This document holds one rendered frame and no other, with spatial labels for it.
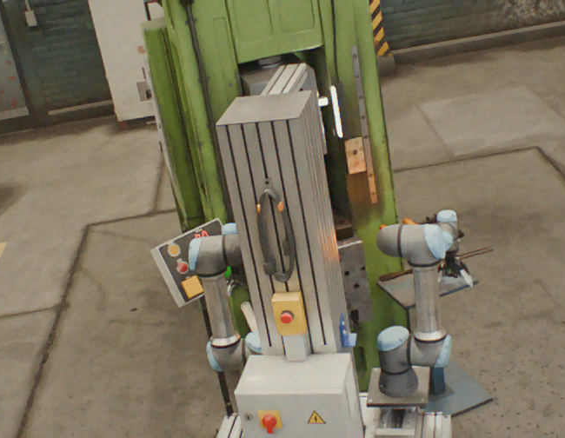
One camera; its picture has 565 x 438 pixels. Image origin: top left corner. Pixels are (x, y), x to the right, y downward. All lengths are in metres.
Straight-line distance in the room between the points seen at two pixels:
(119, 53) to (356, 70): 5.51
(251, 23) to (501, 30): 6.67
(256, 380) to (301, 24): 1.81
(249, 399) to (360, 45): 1.94
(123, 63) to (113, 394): 4.96
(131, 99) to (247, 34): 5.62
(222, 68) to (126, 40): 5.42
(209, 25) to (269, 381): 1.75
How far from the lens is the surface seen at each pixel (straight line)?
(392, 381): 3.27
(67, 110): 10.28
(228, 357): 3.33
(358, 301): 4.32
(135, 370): 5.29
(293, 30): 4.00
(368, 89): 4.17
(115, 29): 9.32
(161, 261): 3.85
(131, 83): 9.44
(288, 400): 2.72
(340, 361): 2.79
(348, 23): 4.06
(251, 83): 3.86
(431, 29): 10.17
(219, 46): 3.93
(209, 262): 3.17
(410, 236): 3.01
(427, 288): 3.08
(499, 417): 4.48
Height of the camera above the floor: 2.81
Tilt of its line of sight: 24 degrees down
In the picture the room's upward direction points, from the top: 10 degrees counter-clockwise
